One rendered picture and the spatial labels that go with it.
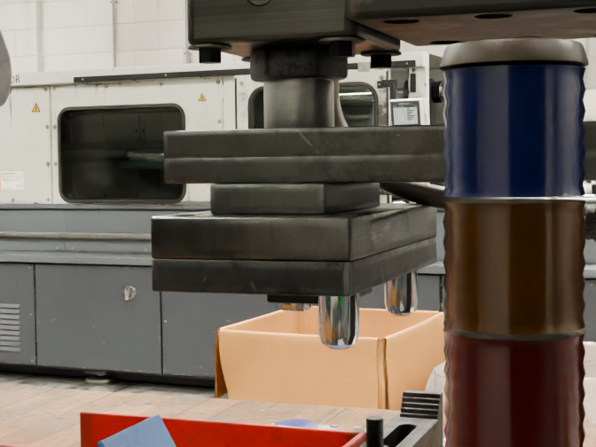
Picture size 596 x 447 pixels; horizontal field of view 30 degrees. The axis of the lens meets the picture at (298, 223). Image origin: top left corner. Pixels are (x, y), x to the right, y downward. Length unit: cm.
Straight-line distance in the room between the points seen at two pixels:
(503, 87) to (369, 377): 260
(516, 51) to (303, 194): 26
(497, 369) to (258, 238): 24
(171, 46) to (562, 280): 778
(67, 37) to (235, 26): 798
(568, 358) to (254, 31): 30
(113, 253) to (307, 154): 541
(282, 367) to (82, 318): 322
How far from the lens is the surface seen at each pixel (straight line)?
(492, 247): 29
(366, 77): 529
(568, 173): 29
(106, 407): 126
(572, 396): 30
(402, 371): 297
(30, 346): 631
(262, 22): 55
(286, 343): 295
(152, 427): 68
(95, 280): 601
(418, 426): 83
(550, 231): 29
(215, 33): 56
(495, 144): 29
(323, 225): 50
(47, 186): 619
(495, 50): 29
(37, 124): 622
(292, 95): 57
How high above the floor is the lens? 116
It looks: 3 degrees down
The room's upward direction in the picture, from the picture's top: 1 degrees counter-clockwise
